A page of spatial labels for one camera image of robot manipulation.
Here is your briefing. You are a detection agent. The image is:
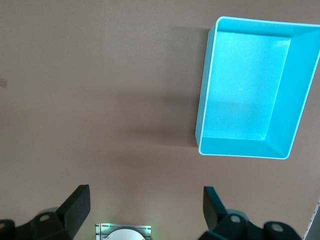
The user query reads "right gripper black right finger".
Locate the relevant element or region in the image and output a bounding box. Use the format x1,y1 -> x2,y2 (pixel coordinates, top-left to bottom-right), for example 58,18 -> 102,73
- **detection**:
198,185 -> 302,240

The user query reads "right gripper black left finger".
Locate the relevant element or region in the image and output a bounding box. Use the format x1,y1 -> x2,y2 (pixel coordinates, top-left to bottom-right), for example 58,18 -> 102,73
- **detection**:
0,184 -> 91,240

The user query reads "turquoise blue plastic box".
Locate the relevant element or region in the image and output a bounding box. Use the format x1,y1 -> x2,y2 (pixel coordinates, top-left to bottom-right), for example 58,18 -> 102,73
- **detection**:
194,16 -> 320,160

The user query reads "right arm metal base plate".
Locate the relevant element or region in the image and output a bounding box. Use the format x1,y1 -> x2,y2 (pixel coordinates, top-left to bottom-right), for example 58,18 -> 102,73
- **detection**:
94,222 -> 152,240

